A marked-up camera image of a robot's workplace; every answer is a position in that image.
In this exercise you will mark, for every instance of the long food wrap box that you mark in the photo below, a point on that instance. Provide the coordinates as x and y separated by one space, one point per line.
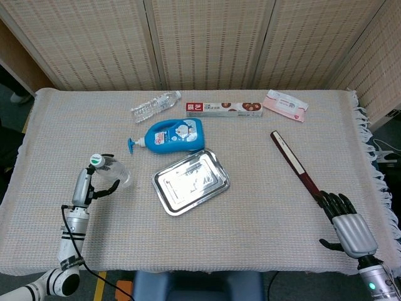
224 109

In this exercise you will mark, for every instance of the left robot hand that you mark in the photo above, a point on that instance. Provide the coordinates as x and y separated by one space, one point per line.
84 188

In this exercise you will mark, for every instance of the beige woven tablecloth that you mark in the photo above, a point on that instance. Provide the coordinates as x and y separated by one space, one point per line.
250 225

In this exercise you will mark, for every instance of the pink wet wipes pack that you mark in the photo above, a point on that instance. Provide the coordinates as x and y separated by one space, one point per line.
285 105

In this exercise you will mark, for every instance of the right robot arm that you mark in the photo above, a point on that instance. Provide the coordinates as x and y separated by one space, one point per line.
376 277

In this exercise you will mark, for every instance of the blue pump soap bottle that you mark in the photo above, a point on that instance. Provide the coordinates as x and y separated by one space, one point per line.
172 136

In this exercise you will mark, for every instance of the woven folding screen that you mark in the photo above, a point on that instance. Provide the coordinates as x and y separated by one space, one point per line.
203 40

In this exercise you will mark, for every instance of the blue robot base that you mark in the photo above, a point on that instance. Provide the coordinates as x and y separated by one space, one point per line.
197 286

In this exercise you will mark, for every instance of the dark red long box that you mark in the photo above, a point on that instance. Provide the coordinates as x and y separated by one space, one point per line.
294 161

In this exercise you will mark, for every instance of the clear water bottle white cap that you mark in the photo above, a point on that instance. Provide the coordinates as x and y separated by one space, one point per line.
155 106

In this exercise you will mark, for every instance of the stainless steel tray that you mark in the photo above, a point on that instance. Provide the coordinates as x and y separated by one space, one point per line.
191 182

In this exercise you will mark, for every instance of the orange floor marker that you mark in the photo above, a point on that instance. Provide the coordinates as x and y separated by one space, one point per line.
123 290

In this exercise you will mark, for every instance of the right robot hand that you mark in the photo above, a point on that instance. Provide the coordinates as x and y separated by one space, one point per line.
352 232

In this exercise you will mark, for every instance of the small clear jar green lid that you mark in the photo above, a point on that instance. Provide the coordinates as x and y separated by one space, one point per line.
112 171

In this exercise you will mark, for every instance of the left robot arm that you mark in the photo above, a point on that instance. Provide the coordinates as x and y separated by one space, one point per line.
62 251

